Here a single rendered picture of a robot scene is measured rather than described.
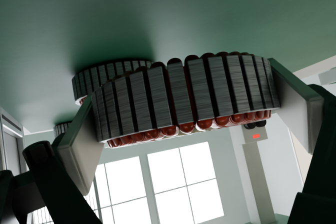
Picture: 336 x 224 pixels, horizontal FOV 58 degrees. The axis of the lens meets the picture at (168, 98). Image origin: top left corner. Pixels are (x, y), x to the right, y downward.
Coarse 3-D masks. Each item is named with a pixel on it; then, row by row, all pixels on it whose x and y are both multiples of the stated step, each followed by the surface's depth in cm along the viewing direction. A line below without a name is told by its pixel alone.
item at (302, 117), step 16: (272, 64) 18; (288, 80) 16; (288, 96) 16; (304, 96) 14; (320, 96) 13; (288, 112) 16; (304, 112) 14; (320, 112) 14; (304, 128) 14; (304, 144) 15
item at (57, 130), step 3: (60, 123) 76; (63, 123) 76; (66, 123) 75; (69, 123) 75; (54, 126) 77; (57, 126) 76; (60, 126) 76; (63, 126) 75; (66, 126) 75; (54, 129) 77; (57, 129) 76; (60, 129) 75; (63, 129) 75; (66, 129) 75; (54, 132) 77; (57, 132) 76; (60, 132) 75; (54, 135) 77; (57, 135) 76; (54, 138) 79
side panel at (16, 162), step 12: (0, 108) 45; (0, 120) 44; (12, 120) 55; (0, 132) 43; (12, 132) 55; (0, 144) 42; (12, 144) 60; (24, 144) 67; (0, 156) 42; (12, 156) 57; (0, 168) 41; (12, 168) 56; (24, 168) 64
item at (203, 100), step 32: (160, 64) 15; (192, 64) 14; (224, 64) 15; (256, 64) 15; (96, 96) 16; (128, 96) 15; (160, 96) 14; (192, 96) 14; (224, 96) 14; (256, 96) 15; (96, 128) 17; (128, 128) 14; (160, 128) 14; (192, 128) 14
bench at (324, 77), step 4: (332, 68) 124; (324, 72) 124; (328, 72) 122; (332, 72) 120; (320, 76) 126; (324, 76) 124; (328, 76) 122; (332, 76) 120; (320, 80) 126; (324, 80) 124; (328, 80) 122; (332, 80) 121; (324, 84) 125
